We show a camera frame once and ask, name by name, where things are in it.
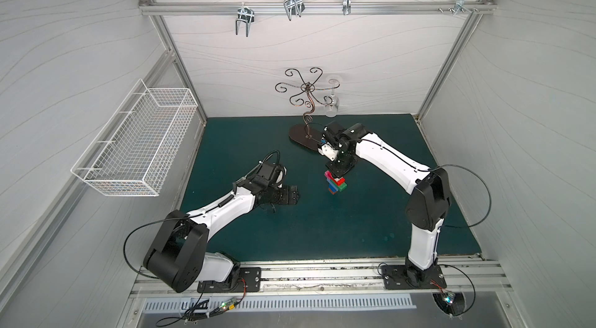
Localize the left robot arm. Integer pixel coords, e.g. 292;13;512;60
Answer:
142;161;300;292

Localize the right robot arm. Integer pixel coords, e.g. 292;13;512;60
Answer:
318;121;451;285

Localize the clear wine glass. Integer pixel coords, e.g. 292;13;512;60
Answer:
325;78;340;118

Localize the bronze scroll cup stand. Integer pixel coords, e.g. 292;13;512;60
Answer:
274;66;341;152

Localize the metal single hook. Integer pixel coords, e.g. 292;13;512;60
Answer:
342;0;352;16

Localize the metal double hook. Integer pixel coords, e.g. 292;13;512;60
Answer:
235;6;255;37
283;0;305;21

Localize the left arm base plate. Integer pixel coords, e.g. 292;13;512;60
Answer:
197;266;262;294

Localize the aluminium front rail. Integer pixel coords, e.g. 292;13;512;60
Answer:
129;257;513;298

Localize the white vented cable duct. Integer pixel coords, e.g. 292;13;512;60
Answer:
142;293;417;317

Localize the white wire basket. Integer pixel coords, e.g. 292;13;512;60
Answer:
71;80;198;197

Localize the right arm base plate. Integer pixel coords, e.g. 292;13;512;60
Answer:
377;263;447;291

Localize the metal bracket hook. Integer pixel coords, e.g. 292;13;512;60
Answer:
437;0;480;16

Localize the aluminium cross rail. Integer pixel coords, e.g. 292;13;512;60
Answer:
139;0;498;16

